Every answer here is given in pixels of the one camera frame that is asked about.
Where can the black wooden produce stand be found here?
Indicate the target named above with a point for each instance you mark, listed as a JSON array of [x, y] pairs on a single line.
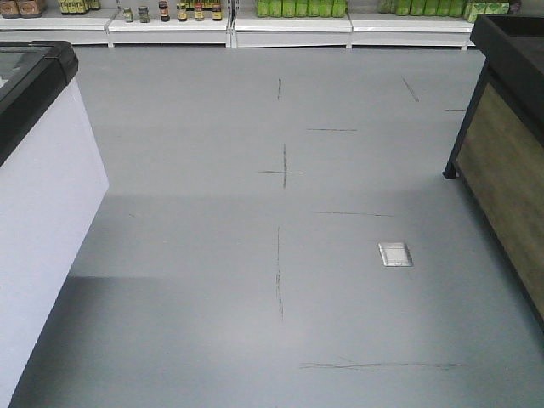
[[498, 152]]

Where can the white supermarket shelf unit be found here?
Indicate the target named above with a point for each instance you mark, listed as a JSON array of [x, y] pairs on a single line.
[[139, 23]]

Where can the white chest freezer black lid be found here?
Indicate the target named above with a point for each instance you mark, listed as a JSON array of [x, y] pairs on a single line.
[[53, 181]]

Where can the metal floor socket plate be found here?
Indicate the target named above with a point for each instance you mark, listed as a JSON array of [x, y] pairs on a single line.
[[395, 254]]

